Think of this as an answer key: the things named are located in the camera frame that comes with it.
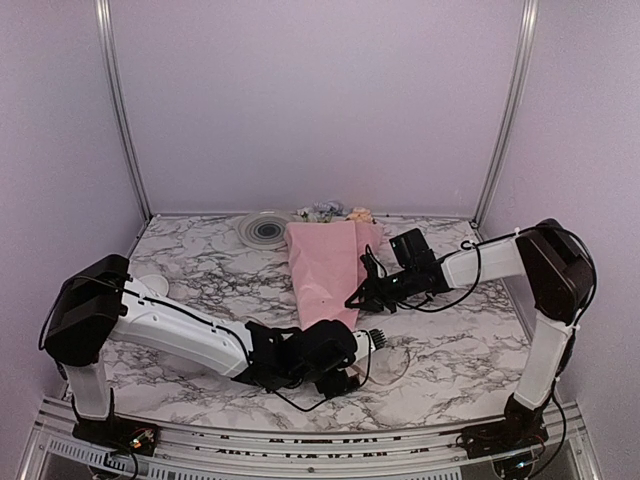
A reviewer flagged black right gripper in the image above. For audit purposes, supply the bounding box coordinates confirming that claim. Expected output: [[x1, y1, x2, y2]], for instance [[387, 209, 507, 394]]
[[344, 266, 418, 313]]

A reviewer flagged beige raffia ribbon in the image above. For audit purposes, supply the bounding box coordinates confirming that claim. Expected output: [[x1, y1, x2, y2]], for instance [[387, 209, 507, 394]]
[[348, 346, 411, 387]]

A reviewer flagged pink wrapping paper sheet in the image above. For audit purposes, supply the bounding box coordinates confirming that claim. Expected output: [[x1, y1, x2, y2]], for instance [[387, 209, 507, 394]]
[[285, 220, 383, 331]]

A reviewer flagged large pink fake rose stem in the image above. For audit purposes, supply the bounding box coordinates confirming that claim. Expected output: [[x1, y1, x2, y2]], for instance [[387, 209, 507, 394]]
[[347, 207, 376, 224]]

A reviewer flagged blue fake flower stem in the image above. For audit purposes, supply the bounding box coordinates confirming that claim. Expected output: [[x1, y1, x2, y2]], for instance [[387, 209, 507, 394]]
[[296, 200, 345, 223]]

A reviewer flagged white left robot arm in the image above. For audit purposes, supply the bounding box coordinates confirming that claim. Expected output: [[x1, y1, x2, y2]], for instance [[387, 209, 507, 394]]
[[39, 254, 375, 445]]

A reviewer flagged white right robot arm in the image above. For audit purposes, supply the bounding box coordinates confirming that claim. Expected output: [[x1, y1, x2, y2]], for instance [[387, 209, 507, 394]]
[[344, 218, 598, 448]]

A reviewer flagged striped grey ceramic plate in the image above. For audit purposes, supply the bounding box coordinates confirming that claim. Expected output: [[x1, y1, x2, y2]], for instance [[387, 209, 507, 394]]
[[236, 210, 294, 251]]

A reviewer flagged white bowl with red outside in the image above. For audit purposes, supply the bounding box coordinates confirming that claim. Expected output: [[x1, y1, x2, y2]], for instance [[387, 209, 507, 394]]
[[138, 274, 169, 297]]

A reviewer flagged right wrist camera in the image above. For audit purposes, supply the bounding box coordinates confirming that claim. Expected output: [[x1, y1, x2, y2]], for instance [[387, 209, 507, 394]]
[[360, 244, 388, 280]]

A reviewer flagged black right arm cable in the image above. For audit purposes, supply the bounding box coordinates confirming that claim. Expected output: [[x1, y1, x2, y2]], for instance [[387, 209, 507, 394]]
[[399, 224, 599, 314]]

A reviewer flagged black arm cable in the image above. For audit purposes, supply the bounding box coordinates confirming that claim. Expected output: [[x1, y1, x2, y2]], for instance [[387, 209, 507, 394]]
[[399, 224, 599, 314], [269, 349, 374, 414]]

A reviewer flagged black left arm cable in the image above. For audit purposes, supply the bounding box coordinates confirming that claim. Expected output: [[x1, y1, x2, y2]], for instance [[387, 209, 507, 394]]
[[269, 349, 374, 414]]

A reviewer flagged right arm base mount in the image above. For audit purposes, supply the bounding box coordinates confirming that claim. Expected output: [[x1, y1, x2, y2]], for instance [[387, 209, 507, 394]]
[[456, 395, 551, 459]]

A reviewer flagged aluminium front rail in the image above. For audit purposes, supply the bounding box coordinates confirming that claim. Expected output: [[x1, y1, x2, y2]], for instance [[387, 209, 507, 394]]
[[17, 398, 602, 479]]

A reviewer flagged right aluminium frame post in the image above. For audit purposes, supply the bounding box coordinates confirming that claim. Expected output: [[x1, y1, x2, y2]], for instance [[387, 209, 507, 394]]
[[473, 0, 539, 228]]

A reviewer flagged aluminium frame post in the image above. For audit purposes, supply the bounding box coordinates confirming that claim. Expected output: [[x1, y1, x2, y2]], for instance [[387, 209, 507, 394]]
[[94, 0, 153, 222], [473, 0, 539, 228]]

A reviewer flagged left aluminium frame post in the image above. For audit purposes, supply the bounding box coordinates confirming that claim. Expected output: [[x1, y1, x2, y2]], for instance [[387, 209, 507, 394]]
[[94, 0, 153, 222]]

